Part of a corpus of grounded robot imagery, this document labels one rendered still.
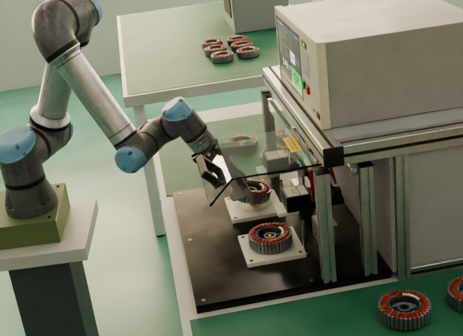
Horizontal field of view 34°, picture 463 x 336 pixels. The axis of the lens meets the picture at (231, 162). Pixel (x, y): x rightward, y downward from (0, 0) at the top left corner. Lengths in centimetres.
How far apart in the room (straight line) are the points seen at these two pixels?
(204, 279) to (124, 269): 167
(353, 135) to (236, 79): 178
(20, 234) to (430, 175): 115
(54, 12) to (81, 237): 66
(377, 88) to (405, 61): 8
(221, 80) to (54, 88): 140
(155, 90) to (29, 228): 138
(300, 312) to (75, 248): 72
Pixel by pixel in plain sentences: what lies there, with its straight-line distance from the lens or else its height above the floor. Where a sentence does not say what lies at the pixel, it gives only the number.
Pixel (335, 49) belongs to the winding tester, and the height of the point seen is 130.
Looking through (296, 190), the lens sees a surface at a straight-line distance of 189.
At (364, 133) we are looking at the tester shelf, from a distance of 169.
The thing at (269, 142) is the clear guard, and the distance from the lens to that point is 181.
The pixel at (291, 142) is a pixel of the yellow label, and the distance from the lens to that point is 180.
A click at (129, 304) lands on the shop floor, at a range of 324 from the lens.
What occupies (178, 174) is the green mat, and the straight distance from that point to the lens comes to 249.
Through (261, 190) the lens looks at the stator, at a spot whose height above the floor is 83.
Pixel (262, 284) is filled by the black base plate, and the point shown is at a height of 77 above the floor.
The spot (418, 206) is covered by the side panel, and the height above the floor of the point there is 93.
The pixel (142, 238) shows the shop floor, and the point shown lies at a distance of 373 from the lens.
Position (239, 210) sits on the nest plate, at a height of 78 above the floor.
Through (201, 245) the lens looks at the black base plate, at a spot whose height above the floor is 77.
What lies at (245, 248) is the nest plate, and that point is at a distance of 193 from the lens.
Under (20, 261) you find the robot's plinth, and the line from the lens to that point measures 219.
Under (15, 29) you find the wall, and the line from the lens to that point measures 657.
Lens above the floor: 174
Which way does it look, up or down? 23 degrees down
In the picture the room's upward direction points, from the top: 7 degrees counter-clockwise
